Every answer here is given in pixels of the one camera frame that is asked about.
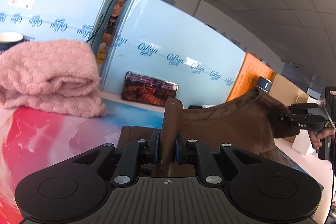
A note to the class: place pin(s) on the brown garment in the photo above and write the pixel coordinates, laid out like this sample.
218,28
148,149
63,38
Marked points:
223,124

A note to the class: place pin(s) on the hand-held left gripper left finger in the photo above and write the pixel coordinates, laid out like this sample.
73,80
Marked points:
156,145

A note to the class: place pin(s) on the brown cardboard box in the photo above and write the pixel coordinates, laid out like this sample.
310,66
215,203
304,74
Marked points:
288,87

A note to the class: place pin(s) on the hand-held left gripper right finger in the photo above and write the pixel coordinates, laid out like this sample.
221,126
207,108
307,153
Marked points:
179,146

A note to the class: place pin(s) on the orange box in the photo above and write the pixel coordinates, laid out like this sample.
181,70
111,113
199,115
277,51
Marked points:
252,77

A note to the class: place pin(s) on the light blue carton with label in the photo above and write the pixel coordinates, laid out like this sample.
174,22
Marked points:
52,6

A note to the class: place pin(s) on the white paper box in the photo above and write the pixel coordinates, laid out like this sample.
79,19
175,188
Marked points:
304,144

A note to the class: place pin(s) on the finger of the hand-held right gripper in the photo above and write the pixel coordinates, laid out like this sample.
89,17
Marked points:
302,124
302,107

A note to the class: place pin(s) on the pink knitted sweater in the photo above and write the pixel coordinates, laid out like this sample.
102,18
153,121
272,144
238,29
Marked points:
50,77

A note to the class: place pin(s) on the printed red blue mat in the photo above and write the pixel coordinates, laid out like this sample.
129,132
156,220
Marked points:
52,145

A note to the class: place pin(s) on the person's right hand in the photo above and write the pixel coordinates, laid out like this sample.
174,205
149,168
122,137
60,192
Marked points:
321,136

